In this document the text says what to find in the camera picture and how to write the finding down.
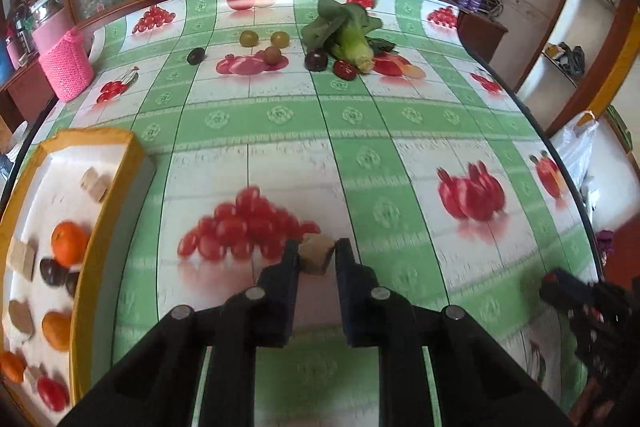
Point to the dark plum by bok choy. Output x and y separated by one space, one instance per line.
316 60

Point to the right hand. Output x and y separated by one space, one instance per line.
589 409

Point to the pink knitted jar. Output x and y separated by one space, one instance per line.
61 48

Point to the bok choy vegetable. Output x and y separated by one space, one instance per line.
343 30

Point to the green grape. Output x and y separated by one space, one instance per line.
248 39
280 39

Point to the green grape left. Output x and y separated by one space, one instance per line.
248 39

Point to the beige cut chunk four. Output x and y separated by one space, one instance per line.
95 185

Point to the white plastic bag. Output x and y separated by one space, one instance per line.
574 142

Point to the beige chunk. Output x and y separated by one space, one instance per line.
315 253

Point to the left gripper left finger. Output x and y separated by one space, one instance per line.
198 367

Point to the green grape right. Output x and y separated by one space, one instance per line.
280 39

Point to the orange fruit three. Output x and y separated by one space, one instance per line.
12 367

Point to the brown grape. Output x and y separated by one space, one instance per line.
272 55

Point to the orange fruit one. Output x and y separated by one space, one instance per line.
69 243

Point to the dark wooden sideboard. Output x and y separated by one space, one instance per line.
479 34

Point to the dark plum front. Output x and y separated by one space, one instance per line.
71 282

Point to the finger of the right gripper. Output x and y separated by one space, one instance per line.
564 292

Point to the orange fruit two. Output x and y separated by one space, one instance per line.
55 327

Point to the beige cut chunk two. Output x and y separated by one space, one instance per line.
21 258

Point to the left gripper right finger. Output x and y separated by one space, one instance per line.
434 367

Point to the small red date by bok choy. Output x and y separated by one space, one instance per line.
344 70

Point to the yellow rimmed white tray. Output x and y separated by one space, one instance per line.
46 193

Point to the small black plum left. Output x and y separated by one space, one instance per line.
196 56

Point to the red tomato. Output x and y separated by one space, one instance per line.
52 393

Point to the dark plum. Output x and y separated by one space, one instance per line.
71 282
316 60
53 274

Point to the beige cut chunk three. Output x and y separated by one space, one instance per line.
32 375

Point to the beige cut chunk one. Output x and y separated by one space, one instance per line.
22 326

